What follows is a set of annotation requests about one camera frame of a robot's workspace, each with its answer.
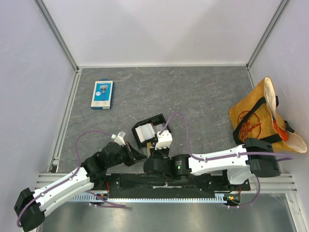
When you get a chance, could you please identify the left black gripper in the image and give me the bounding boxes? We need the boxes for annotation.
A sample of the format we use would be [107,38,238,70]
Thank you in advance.
[107,141,147,168]

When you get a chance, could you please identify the black plastic card box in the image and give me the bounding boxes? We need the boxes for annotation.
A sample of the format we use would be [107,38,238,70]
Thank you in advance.
[131,114,172,150]

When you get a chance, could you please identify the grey card holder wallet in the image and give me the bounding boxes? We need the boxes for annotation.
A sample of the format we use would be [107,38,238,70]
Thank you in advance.
[143,142,154,158]

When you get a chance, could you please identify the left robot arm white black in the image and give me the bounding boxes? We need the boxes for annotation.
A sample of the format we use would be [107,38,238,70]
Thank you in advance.
[14,142,146,232]

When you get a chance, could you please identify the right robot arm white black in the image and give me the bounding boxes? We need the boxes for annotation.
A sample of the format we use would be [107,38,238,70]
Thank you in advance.
[143,138,281,190]

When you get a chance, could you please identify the white card stack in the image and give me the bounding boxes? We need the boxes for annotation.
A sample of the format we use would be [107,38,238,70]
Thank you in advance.
[135,123,164,143]

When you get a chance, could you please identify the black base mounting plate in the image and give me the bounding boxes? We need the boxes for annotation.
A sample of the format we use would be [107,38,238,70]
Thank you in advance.
[93,174,251,199]

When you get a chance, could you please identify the blue razor package box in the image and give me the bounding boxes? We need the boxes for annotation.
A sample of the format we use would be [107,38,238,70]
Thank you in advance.
[91,80,114,110]

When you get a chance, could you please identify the yellow tote bag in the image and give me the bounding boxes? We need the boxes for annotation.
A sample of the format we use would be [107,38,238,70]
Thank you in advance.
[228,77,308,153]

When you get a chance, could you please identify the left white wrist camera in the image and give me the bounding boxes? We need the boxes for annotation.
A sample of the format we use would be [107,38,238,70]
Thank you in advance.
[111,131,126,146]

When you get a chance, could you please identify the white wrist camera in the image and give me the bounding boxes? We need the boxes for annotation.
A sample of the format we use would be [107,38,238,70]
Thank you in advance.
[111,131,126,146]
[154,130,172,150]

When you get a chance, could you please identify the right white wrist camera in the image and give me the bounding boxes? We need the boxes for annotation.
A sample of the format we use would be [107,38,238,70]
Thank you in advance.
[154,130,172,150]

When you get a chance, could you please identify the grey slotted cable duct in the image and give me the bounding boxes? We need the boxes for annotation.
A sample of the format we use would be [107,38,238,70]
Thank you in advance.
[69,193,239,203]

